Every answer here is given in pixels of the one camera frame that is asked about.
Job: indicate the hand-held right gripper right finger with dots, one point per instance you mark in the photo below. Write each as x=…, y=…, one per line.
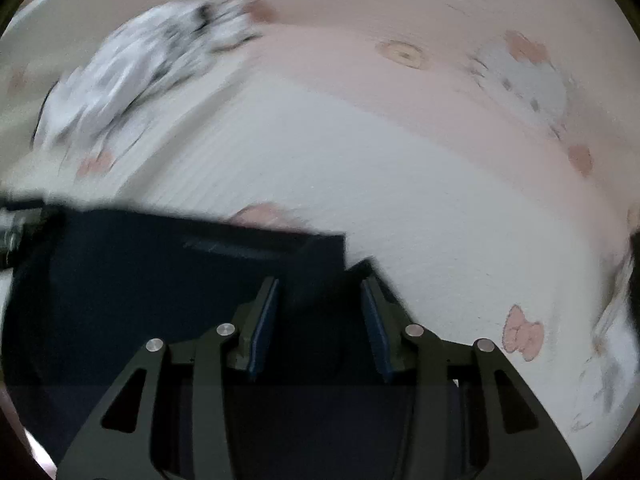
x=376, y=331

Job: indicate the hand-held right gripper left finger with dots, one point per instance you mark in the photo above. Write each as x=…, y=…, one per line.
x=264, y=322

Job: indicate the navy garment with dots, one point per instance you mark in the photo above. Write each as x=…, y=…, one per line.
x=150, y=270

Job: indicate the pink cat print bedsheet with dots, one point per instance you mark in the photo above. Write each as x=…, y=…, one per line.
x=400, y=185

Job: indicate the white grey patterned garment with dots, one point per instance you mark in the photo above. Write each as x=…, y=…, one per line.
x=140, y=70

